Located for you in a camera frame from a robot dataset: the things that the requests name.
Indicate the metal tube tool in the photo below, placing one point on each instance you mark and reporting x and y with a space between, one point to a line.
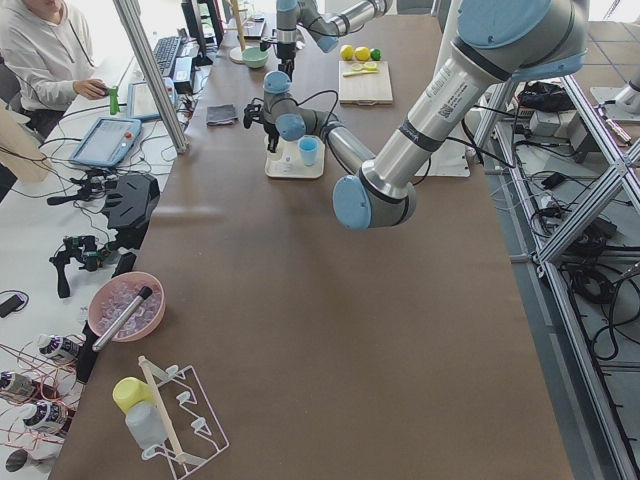
120 320

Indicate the wooden stand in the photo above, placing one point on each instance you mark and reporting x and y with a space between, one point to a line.
236 54

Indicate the grey cloth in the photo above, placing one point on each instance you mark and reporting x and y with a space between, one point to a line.
221 115

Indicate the green lime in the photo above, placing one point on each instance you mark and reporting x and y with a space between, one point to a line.
375 54

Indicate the yellow cup on rack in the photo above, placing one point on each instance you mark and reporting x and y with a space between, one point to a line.
130 391

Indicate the blue teach pendant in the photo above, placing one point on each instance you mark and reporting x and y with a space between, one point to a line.
107 142

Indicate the aluminium frame post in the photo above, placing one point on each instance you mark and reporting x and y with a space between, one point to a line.
129 15

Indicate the blue cup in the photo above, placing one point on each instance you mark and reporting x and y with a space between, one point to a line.
308 148

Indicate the black keyboard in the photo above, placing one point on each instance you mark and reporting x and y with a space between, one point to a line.
165 53

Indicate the yellow plastic knife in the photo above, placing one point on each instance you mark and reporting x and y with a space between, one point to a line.
347 74

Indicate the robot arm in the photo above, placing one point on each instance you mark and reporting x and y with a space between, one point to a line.
292 14
494 42

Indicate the seated person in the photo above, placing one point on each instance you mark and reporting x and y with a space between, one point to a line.
48 46

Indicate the cream rabbit tray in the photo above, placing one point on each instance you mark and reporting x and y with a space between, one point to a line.
291 166

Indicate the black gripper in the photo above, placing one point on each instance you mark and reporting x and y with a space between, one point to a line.
271 129
286 52

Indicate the wooden cutting board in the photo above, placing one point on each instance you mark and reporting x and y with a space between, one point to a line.
365 89

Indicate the pink bowl with ice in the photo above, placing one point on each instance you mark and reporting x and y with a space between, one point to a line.
119 293

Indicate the yellow lemon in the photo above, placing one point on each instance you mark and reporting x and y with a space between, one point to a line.
362 53
347 52

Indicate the white wire cup rack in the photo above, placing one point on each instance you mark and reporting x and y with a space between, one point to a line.
195 435

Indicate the translucent white cup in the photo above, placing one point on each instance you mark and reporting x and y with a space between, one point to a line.
145 425

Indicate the green bowl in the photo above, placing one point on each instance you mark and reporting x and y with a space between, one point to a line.
254 57

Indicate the green bottle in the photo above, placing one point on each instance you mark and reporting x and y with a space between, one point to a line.
114 105

